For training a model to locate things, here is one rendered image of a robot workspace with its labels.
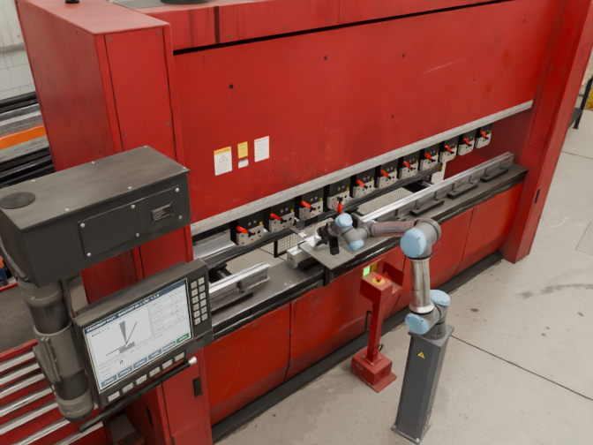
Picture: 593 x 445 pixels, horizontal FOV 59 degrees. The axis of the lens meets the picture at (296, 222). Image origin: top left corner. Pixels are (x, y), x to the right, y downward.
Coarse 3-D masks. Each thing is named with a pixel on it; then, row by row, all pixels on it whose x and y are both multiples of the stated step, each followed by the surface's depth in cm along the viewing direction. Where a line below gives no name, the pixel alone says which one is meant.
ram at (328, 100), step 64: (512, 0) 322; (192, 64) 202; (256, 64) 220; (320, 64) 243; (384, 64) 271; (448, 64) 307; (512, 64) 352; (192, 128) 214; (256, 128) 235; (320, 128) 261; (384, 128) 293; (448, 128) 335; (192, 192) 227; (256, 192) 251
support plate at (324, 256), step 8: (304, 248) 290; (312, 248) 291; (328, 248) 291; (312, 256) 285; (320, 256) 284; (328, 256) 284; (336, 256) 285; (344, 256) 285; (352, 256) 285; (328, 264) 278; (336, 264) 278
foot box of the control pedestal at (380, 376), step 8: (360, 352) 345; (352, 360) 343; (360, 360) 339; (384, 360) 339; (352, 368) 346; (360, 368) 339; (368, 368) 333; (376, 368) 333; (384, 368) 336; (360, 376) 341; (368, 376) 335; (376, 376) 333; (384, 376) 341; (392, 376) 342; (368, 384) 336; (376, 384) 336; (384, 384) 336; (376, 392) 332
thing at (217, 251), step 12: (432, 168) 395; (396, 180) 371; (408, 180) 380; (372, 192) 359; (384, 192) 368; (348, 204) 347; (360, 204) 356; (324, 216) 338; (300, 228) 326; (216, 240) 298; (228, 240) 298; (264, 240) 310; (276, 240) 318; (204, 252) 288; (216, 252) 289; (228, 252) 294; (240, 252) 302; (216, 264) 293
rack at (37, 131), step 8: (32, 128) 325; (40, 128) 328; (8, 136) 314; (16, 136) 318; (24, 136) 322; (32, 136) 326; (40, 136) 330; (0, 144) 312; (8, 144) 315; (16, 144) 319; (0, 256) 334; (0, 264) 336; (0, 272) 338
